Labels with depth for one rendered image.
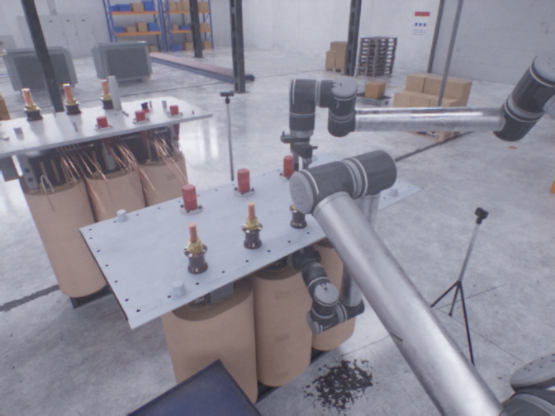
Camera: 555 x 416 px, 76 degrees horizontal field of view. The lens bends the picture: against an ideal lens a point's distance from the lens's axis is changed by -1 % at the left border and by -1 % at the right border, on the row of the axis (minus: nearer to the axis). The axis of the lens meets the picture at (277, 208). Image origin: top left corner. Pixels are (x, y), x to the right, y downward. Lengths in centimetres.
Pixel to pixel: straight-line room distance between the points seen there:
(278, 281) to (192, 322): 47
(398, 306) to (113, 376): 238
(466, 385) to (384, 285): 29
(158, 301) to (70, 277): 198
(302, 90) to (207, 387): 129
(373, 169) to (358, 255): 35
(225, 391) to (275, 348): 61
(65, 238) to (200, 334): 165
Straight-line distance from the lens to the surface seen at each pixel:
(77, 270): 327
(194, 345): 182
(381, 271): 103
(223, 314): 172
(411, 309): 101
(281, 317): 205
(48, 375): 325
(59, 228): 307
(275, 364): 234
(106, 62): 1359
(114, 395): 294
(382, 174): 129
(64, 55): 1325
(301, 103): 147
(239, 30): 1122
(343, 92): 145
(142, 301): 142
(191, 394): 173
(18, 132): 304
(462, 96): 797
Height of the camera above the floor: 229
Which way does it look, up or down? 29 degrees down
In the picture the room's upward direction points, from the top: straight up
